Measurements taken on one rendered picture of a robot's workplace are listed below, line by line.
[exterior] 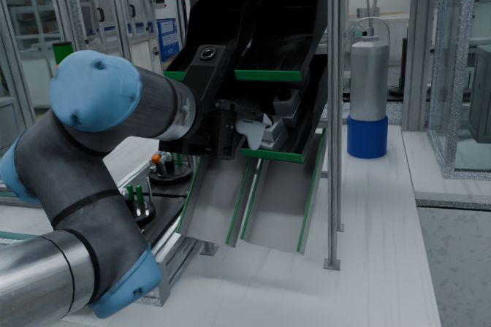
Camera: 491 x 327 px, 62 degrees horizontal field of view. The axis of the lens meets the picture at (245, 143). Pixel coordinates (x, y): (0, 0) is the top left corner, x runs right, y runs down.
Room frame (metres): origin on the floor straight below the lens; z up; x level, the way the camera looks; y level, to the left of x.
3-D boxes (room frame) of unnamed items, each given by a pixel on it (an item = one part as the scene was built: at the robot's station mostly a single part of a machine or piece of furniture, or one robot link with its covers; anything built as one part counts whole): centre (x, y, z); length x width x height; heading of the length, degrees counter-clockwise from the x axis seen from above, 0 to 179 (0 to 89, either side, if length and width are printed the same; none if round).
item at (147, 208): (0.96, 0.32, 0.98); 0.14 x 0.14 x 0.02
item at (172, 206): (0.96, 0.32, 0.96); 0.24 x 0.24 x 0.02; 73
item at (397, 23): (8.40, -2.20, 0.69); 2.42 x 1.03 x 1.38; 74
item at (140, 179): (1.20, 0.25, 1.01); 0.24 x 0.24 x 0.13; 73
